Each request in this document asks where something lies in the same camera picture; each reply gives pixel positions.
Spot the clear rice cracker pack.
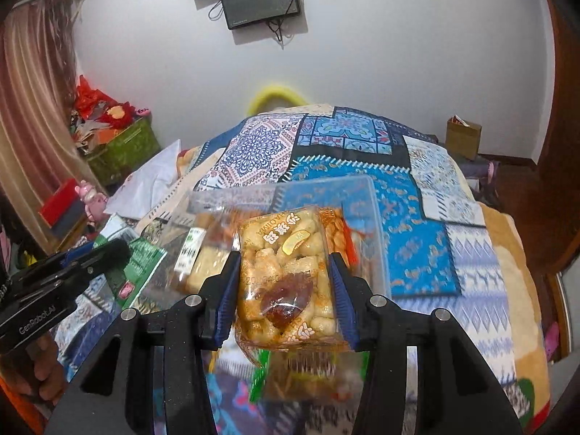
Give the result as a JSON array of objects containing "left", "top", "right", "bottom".
[{"left": 233, "top": 207, "right": 359, "bottom": 354}]

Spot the orange cloth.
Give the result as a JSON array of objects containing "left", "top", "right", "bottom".
[{"left": 0, "top": 369, "right": 50, "bottom": 435}]

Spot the yellow sponge cake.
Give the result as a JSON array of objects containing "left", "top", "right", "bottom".
[{"left": 185, "top": 245, "right": 233, "bottom": 296}]

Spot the brown striped curtain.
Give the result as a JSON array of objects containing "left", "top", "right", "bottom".
[{"left": 0, "top": 0, "right": 88, "bottom": 257}]

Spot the black monitor cable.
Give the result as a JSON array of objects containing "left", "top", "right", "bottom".
[{"left": 267, "top": 18, "right": 295, "bottom": 50}]

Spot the person's left hand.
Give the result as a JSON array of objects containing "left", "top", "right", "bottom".
[{"left": 26, "top": 341, "right": 70, "bottom": 406}]

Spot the green storage box with clutter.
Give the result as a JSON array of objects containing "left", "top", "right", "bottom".
[{"left": 71, "top": 75, "right": 151, "bottom": 146}]

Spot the brown cardboard box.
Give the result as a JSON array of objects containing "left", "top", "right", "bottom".
[{"left": 445, "top": 115, "right": 482, "bottom": 161}]

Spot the small green snack packet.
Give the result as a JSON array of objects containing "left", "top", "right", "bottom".
[{"left": 248, "top": 350, "right": 271, "bottom": 403}]

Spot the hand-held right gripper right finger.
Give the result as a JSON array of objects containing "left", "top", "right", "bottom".
[{"left": 327, "top": 253, "right": 526, "bottom": 435}]

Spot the red gift box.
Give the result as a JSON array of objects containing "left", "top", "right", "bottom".
[{"left": 38, "top": 178, "right": 88, "bottom": 228}]

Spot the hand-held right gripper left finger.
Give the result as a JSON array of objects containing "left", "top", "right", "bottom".
[{"left": 43, "top": 250, "right": 243, "bottom": 435}]

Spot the clear nut snack pack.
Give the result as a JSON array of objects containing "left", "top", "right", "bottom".
[{"left": 317, "top": 207, "right": 366, "bottom": 278}]

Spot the brown wooden door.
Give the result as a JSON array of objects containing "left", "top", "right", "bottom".
[{"left": 534, "top": 0, "right": 580, "bottom": 282}]

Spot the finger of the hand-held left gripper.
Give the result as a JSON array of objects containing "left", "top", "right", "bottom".
[{"left": 57, "top": 238, "right": 133, "bottom": 282}]

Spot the orange fried snack pack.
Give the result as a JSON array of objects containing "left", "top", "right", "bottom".
[{"left": 265, "top": 351, "right": 369, "bottom": 402}]

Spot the white pillow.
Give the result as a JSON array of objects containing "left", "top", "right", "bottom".
[{"left": 104, "top": 138, "right": 183, "bottom": 218}]

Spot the pink doll figure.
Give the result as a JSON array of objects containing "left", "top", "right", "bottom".
[{"left": 74, "top": 180, "right": 110, "bottom": 228}]

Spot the beige plush blanket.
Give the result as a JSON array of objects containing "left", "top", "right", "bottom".
[{"left": 453, "top": 199, "right": 551, "bottom": 402}]

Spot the clear plastic storage container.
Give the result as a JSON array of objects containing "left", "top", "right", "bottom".
[{"left": 188, "top": 174, "right": 393, "bottom": 301}]

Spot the yellow foam ring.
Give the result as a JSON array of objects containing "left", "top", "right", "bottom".
[{"left": 247, "top": 82, "right": 310, "bottom": 117}]

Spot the green white snack packet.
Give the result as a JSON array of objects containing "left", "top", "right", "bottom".
[{"left": 97, "top": 214, "right": 170, "bottom": 311}]

